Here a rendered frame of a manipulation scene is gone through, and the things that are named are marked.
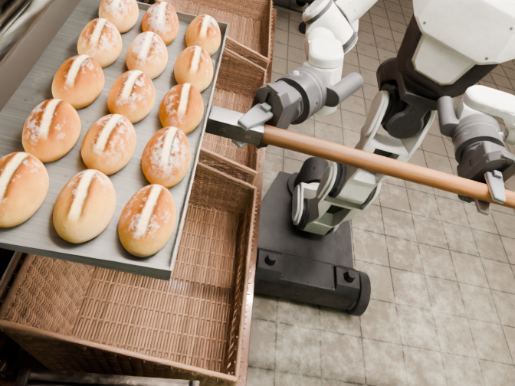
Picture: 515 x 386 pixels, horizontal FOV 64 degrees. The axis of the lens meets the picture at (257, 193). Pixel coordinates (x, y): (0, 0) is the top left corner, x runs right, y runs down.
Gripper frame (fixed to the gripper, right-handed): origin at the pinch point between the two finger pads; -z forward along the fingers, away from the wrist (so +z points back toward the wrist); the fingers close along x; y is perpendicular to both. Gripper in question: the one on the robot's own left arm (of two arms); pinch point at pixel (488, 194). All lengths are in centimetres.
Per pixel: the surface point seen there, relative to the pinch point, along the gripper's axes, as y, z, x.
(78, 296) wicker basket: 69, -17, 61
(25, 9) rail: 65, -28, -23
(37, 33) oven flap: 64, -27, -21
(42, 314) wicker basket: 71, -28, 48
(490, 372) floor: -102, 28, 119
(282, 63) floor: 32, 212, 122
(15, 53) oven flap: 64, -31, -21
